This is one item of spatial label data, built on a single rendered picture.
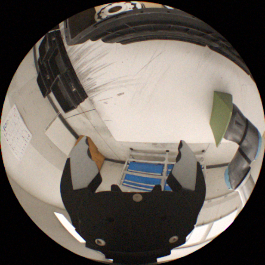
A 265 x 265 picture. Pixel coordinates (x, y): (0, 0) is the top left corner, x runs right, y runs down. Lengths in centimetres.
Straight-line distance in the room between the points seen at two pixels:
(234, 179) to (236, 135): 16
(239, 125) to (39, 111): 306
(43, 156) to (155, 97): 279
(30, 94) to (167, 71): 293
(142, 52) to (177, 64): 12
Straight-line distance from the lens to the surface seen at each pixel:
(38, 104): 285
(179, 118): 43
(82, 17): 25
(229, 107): 32
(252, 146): 40
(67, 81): 91
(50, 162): 290
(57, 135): 275
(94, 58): 42
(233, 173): 41
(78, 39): 16
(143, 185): 175
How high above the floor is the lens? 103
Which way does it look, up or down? 38 degrees down
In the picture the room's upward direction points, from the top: 159 degrees counter-clockwise
